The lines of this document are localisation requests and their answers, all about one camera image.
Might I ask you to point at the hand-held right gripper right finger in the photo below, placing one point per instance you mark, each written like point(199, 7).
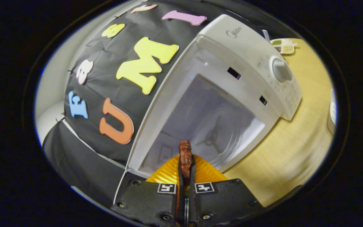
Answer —
point(225, 201)

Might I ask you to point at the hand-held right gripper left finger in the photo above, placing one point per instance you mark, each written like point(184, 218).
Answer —
point(150, 201)

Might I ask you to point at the brown meat piece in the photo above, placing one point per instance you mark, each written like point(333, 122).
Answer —
point(186, 157)

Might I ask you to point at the white microwave oven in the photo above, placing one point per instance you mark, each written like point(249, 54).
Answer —
point(247, 53)

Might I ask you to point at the glass turntable plate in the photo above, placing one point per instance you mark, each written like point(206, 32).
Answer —
point(228, 138)

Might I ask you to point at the white divided condiment dish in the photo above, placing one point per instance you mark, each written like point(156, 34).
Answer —
point(284, 46)

